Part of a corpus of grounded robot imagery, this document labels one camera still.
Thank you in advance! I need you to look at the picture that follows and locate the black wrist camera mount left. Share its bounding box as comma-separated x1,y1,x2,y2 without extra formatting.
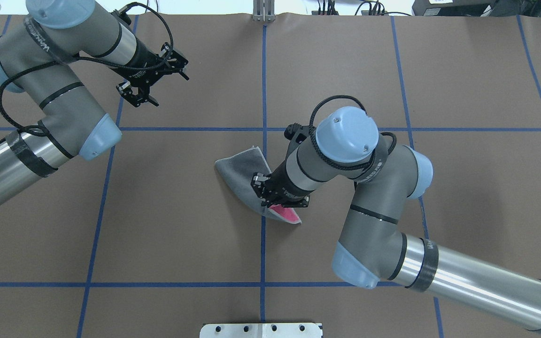
155,42,190,81

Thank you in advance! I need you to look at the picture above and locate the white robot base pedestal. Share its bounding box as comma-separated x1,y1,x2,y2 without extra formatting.
199,323,324,338

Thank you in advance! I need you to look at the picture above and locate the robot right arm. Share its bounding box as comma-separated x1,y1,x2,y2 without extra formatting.
250,106,541,335

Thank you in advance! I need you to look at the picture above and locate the aluminium camera mount post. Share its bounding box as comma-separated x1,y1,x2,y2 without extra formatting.
252,0,276,23

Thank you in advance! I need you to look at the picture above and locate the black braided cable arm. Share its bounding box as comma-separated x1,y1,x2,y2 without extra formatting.
308,95,398,170
0,2,175,137

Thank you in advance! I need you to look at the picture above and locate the black device top right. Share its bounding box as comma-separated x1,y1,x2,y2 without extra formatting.
411,0,541,18

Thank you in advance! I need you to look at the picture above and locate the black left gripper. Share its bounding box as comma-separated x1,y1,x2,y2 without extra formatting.
116,40,163,108

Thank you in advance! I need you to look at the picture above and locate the pink towel with grey back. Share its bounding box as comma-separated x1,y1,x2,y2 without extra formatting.
214,147,302,224

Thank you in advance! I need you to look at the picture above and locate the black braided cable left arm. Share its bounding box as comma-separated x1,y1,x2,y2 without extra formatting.
0,2,175,137

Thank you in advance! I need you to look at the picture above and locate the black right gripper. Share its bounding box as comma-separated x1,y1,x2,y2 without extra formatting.
250,164,310,208

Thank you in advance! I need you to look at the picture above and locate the black braided cable right arm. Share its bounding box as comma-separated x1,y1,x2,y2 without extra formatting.
308,95,398,170

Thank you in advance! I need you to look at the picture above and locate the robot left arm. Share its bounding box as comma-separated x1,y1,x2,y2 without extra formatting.
0,0,174,205

